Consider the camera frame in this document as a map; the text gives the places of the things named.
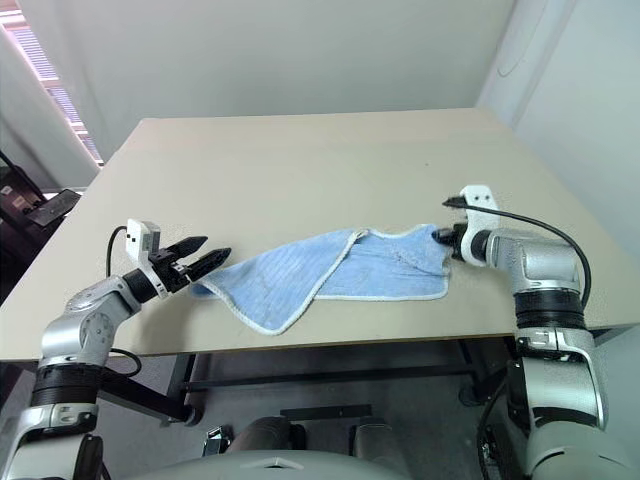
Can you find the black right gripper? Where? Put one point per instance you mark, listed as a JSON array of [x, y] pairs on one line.
[[455, 241]]

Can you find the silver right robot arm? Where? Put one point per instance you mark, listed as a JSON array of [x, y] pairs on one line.
[[545, 265]]

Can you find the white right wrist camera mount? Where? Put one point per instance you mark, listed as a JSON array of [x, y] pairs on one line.
[[480, 196]]

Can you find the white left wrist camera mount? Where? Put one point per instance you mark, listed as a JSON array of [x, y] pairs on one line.
[[142, 235]]

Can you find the grey robot torso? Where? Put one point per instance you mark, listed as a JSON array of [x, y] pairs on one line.
[[270, 467]]

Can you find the dark rounded brown shape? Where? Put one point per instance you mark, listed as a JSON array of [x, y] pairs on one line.
[[265, 435]]

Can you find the silver metal clip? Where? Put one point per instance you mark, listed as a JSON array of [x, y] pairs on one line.
[[217, 440]]

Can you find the light blue towel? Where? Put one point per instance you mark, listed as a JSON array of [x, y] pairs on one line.
[[280, 280]]

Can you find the dark rounded grey shape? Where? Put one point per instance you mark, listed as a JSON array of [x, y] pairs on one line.
[[375, 440]]

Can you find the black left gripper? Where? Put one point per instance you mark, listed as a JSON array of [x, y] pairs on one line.
[[170, 275]]

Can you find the window with blinds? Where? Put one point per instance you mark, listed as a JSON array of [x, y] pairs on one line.
[[45, 65]]

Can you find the dark furniture with stickers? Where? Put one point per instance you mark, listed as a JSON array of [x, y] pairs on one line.
[[15, 200]]

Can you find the black flat phone-like device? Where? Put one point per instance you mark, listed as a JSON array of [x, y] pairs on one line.
[[55, 206]]

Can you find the black table frame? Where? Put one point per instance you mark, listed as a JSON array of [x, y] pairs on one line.
[[325, 372]]

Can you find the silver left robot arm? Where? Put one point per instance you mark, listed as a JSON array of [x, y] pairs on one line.
[[75, 330]]

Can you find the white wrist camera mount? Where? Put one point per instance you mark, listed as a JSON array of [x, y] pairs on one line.
[[142, 235], [480, 196]]

